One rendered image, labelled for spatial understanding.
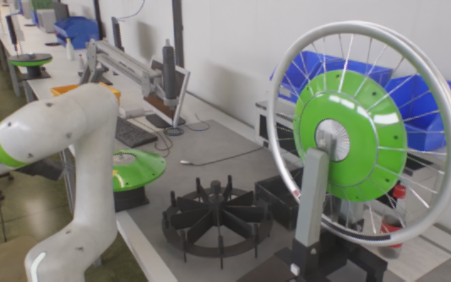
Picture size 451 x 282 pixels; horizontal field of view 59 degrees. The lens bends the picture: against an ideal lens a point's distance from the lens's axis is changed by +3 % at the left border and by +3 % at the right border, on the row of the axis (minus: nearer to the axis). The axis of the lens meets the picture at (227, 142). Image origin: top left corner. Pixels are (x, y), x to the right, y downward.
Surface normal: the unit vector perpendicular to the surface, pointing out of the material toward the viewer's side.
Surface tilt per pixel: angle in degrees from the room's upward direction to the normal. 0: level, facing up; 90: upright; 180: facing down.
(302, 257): 90
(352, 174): 98
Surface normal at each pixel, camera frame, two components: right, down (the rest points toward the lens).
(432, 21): -0.85, 0.21
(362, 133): -0.71, 0.19
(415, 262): 0.00, -0.92
